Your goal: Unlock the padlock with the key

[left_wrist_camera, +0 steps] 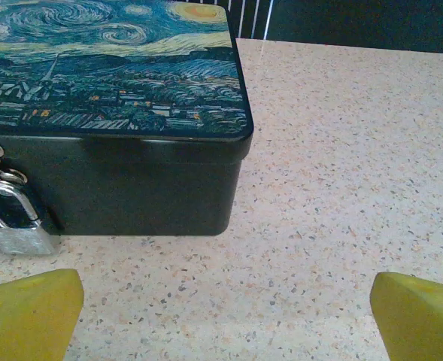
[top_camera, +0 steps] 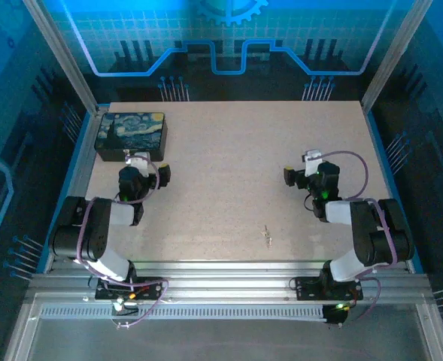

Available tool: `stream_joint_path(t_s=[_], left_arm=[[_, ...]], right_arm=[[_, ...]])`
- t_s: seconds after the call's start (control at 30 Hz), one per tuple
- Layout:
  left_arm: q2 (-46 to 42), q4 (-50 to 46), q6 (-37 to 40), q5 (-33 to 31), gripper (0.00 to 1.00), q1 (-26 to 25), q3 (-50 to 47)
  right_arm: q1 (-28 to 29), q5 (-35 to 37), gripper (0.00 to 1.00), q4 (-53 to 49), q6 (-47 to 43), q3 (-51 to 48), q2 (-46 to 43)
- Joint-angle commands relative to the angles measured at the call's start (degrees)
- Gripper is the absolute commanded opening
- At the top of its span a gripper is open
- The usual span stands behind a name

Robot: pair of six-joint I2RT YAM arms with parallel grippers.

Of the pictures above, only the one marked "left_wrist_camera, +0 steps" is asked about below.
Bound silver padlock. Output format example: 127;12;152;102
0;179;57;257

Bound black sheet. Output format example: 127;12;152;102
0;0;254;237

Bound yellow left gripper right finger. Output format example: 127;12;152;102
370;272;443;361

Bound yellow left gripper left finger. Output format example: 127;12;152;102
0;268;85;361

